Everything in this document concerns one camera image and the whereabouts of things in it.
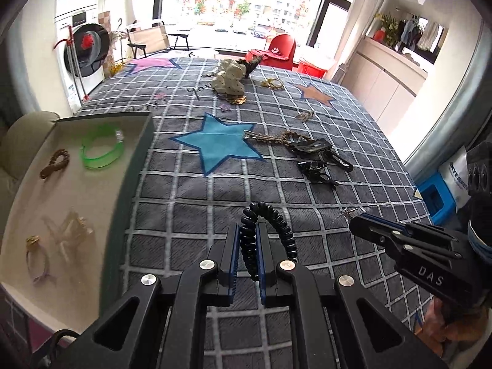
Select red plastic chair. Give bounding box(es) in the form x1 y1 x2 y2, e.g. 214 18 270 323
246 33 299 71

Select red bucket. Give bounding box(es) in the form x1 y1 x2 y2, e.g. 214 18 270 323
297 56 331 80

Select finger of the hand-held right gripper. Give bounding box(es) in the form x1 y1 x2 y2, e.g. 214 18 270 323
349 218 462 267
359 212 457 242

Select clear hair claw clip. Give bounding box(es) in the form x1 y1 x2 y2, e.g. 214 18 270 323
42 209 95 264

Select person's right hand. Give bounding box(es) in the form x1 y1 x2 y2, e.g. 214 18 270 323
424 297 492 355

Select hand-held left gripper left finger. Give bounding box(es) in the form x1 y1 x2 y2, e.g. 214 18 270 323
50 222 241 369

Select white washing machine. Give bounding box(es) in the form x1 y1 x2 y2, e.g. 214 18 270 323
54 4 112 105

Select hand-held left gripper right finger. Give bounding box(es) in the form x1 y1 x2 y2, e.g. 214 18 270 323
257 221 450 369

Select beige cabinet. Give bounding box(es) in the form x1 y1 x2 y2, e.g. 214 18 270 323
337 36 428 124

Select blue plastic stool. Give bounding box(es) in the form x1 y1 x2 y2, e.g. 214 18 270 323
417 173 459 224

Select yellow flowers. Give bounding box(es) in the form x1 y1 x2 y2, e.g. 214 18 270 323
374 13 401 43

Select black spiral hair tie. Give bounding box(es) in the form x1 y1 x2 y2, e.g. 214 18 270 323
239 201 299 284

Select long black hair clip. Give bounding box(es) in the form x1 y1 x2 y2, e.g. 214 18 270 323
322 149 355 174

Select grey checked star blanket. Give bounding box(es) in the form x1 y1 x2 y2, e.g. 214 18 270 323
75 57 436 369

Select large black hair clip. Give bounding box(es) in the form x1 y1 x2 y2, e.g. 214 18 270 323
290 138 333 155

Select silver hair clip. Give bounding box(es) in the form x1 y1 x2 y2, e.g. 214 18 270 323
243 129 286 144

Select white cardboard box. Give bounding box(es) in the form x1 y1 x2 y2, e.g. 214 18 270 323
0 111 155 336

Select small silver earring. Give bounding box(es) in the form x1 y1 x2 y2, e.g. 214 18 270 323
334 206 361 220

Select black claw clip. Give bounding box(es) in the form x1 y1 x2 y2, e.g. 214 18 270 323
296 160 339 188

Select green plastic bangle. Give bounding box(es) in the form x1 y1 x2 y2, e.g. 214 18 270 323
79 122 127 170

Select hanging clothes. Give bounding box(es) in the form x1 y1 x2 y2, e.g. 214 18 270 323
397 14 447 53

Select brown scrunchie hair tie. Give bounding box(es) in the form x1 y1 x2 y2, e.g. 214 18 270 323
39 149 71 180

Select red mop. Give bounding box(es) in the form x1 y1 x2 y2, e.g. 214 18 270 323
53 26 88 101

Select white printed bag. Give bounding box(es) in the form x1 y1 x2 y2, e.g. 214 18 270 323
438 145 474 209

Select purple hair tie gold charm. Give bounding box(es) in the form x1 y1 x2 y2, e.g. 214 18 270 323
25 235 53 286

